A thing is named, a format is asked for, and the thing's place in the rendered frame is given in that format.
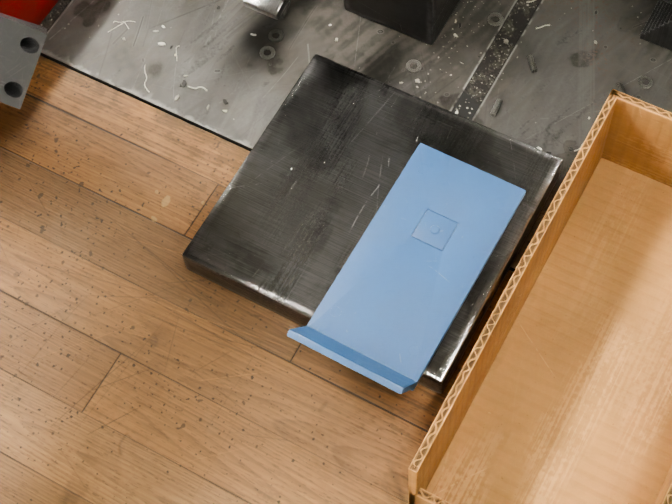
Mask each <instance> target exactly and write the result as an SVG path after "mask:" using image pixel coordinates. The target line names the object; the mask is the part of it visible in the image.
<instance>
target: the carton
mask: <svg viewBox="0 0 672 504"><path fill-rule="evenodd" d="M408 504H672V113H671V112H669V111H666V110H664V109H661V108H659V107H656V106H654V105H652V104H649V103H647V102H644V101H642V100H639V99H637V98H634V97H632V96H629V95H627V94H625V93H622V92H620V91H617V90H615V89H612V91H611V93H610V94H609V96H608V98H607V100H606V102H605V104H604V106H603V107H602V109H601V111H600V113H599V115H598V117H597V119H596V120H595V122H594V124H593V126H592V128H591V130H590V132H589V133H588V135H587V137H586V139H585V141H584V143H583V145H582V146H581V148H580V150H579V152H578V154H577V156H576V158H575V159H574V161H573V163H572V165H571V167H570V169H569V171H568V172H567V174H566V176H565V178H564V180H563V182H562V184H561V185H560V187H559V189H558V191H557V193H556V195H555V197H554V198H553V200H552V202H551V204H550V206H549V208H548V210H547V211H546V213H545V215H544V217H543V219H542V221H541V223H540V225H539V226H538V228H537V230H536V232H535V234H534V236H533V238H532V239H531V241H530V243H529V245H528V247H527V249H526V251H525V252H524V254H523V256H522V258H521V260H520V262H519V264H518V265H517V267H516V269H515V271H514V273H513V275H512V277H511V278H510V280H509V282H508V284H507V286H506V288H505V290H504V291H503V293H502V295H501V297H500V299H499V301H498V303H497V304H496V306H495V308H494V310H493V312H492V314H491V316H490V317H489V319H488V321H487V323H486V325H485V327H484V329H483V330H482V332H481V334H480V336H479V338H478V340H477V342H476V343H475V345H474V347H473V349H472V351H471V353H470V355H469V356H468V358H467V360H466V362H465V364H464V366H463V368H462V370H461V371H460V373H459V375H458V377H457V379H456V381H455V383H454V384H453V386H452V388H451V390H450V392H449V394H448V396H447V397H446V399H445V401H444V403H443V405H442V407H441V409H440V410H439V412H438V414H437V416H436V418H435V420H434V422H433V423H432V425H431V427H430V429H429V431H428V433H427V435H426V436H425V438H424V440H423V442H422V444H421V446H420V448H419V449H418V451H417V453H416V455H415V457H414V459H413V461H412V462H411V464H410V466H409V469H408Z"/></svg>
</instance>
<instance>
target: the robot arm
mask: <svg viewBox="0 0 672 504"><path fill-rule="evenodd" d="M46 37H47V29H46V28H44V27H42V26H40V25H37V24H34V23H30V22H27V21H24V20H21V19H18V18H15V17H12V16H9V15H6V14H2V13H0V102H1V103H4V104H7V105H9V106H12V107H15V108H18V109H21V106H22V103H23V100H24V98H25V95H26V92H27V89H28V87H29V84H30V81H31V78H32V76H33V73H34V70H35V67H36V65H37V62H38V59H39V56H40V54H41V51H42V48H43V45H44V43H45V40H46Z"/></svg>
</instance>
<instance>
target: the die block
mask: <svg viewBox="0 0 672 504"><path fill-rule="evenodd" d="M459 2H460V0H345V9H346V10H347V11H350V12H352V13H355V14H357V15H359V16H362V17H364V18H367V19H369V20H372V21H374V22H376V23H379V24H381V25H384V26H386V27H388V28H391V29H393V30H396V31H398V32H401V33H403V34H405V35H408V36H410V37H413V38H415V39H417V40H420V41H422V42H425V43H427V44H429V45H433V44H434V42H435V40H436V39H437V37H438V36H439V34H440V32H441V31H442V29H443V28H444V26H445V24H446V23H447V21H448V19H449V18H450V16H451V15H452V13H453V11H454V10H455V8H456V7H457V5H458V3H459Z"/></svg>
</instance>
